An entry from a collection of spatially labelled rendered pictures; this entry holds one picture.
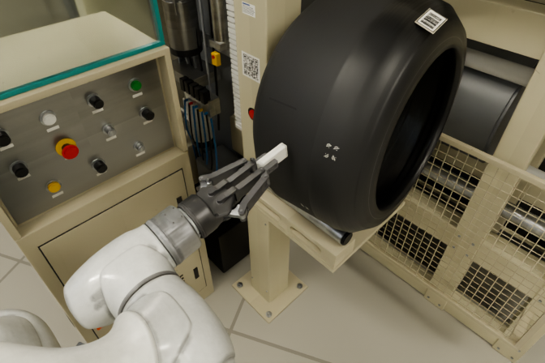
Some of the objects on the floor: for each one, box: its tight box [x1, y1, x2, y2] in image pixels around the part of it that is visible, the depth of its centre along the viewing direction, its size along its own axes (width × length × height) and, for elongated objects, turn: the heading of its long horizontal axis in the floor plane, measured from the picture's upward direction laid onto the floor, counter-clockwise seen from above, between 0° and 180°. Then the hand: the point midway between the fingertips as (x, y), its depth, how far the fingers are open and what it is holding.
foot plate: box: [232, 270, 308, 324], centre depth 190 cm, size 27×27×2 cm
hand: (272, 159), depth 75 cm, fingers closed
